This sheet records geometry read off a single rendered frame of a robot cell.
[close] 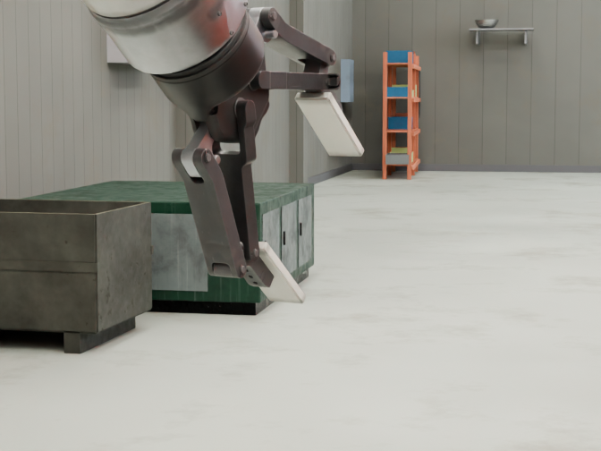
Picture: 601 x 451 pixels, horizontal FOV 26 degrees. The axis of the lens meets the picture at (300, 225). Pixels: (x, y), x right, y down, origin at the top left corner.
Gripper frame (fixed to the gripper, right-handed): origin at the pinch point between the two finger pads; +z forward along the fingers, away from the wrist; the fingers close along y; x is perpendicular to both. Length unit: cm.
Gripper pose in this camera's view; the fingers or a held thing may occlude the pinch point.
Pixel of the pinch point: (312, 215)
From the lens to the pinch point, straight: 98.1
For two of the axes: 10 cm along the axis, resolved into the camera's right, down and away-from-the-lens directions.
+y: 3.4, -8.1, 4.8
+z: 3.9, 5.8, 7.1
